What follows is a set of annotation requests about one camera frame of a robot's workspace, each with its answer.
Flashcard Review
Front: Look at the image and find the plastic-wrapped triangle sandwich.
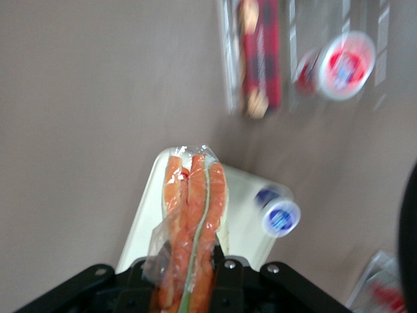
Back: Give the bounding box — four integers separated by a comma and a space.
143, 143, 231, 313

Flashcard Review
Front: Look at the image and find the red-lid cup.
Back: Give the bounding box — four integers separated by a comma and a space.
294, 31, 377, 102

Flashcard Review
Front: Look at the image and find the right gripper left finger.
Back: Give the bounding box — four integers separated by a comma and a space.
116, 256, 154, 313

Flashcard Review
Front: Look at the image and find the beige serving tray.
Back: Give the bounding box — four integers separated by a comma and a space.
115, 148, 296, 273

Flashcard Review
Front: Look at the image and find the red plaid cookie box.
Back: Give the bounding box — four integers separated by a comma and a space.
238, 0, 283, 120

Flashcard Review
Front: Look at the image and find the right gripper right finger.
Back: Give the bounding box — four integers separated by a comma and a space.
210, 246, 252, 313

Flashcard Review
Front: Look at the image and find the clear acrylic tiered shelf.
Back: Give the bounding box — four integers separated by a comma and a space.
218, 0, 392, 115

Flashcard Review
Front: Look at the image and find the clear acrylic bottle rack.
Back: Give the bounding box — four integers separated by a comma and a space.
345, 249, 410, 313

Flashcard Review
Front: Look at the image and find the blue-lid cup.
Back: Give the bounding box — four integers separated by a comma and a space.
253, 184, 302, 239

